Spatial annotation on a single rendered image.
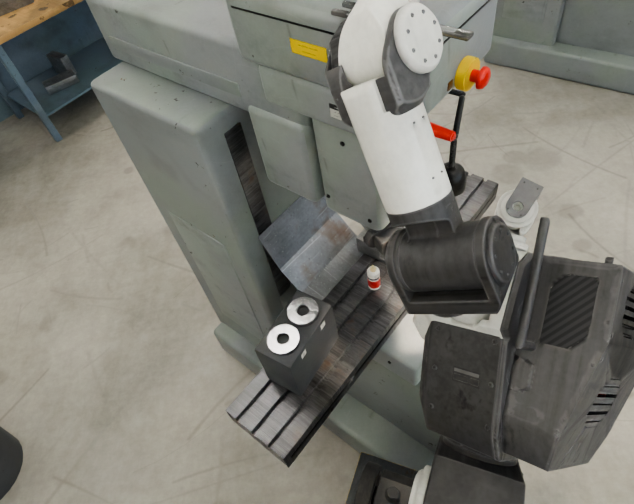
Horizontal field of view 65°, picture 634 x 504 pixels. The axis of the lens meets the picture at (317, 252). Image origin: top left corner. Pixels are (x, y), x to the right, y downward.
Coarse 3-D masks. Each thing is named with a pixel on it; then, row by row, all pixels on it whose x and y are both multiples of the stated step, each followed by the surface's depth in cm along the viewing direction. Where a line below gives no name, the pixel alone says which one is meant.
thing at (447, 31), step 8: (344, 0) 84; (336, 8) 83; (352, 8) 83; (344, 16) 82; (440, 24) 75; (448, 32) 73; (456, 32) 73; (464, 32) 73; (472, 32) 73; (464, 40) 72
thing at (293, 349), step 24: (288, 312) 138; (312, 312) 137; (264, 336) 136; (288, 336) 135; (312, 336) 134; (336, 336) 151; (264, 360) 136; (288, 360) 130; (312, 360) 141; (288, 384) 141
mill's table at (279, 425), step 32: (480, 192) 184; (352, 288) 166; (384, 288) 163; (352, 320) 157; (384, 320) 155; (352, 352) 150; (256, 384) 148; (320, 384) 146; (352, 384) 152; (256, 416) 141; (288, 416) 140; (320, 416) 141; (288, 448) 134
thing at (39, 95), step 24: (0, 0) 360; (24, 0) 369; (48, 0) 372; (72, 0) 369; (0, 24) 356; (24, 24) 351; (0, 48) 348; (96, 48) 456; (48, 72) 439; (72, 72) 417; (96, 72) 427; (24, 96) 418; (48, 96) 412; (72, 96) 407; (48, 120) 395
